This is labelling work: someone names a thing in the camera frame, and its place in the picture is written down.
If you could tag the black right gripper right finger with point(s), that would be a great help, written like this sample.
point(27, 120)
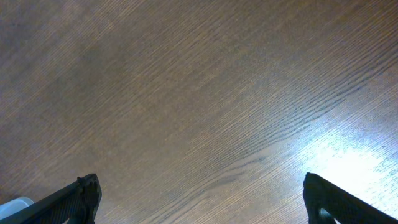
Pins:
point(327, 203)

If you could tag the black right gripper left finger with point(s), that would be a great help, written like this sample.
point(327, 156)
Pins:
point(76, 203)

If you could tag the clear plastic storage container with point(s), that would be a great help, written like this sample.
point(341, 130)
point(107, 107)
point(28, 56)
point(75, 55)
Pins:
point(14, 206)

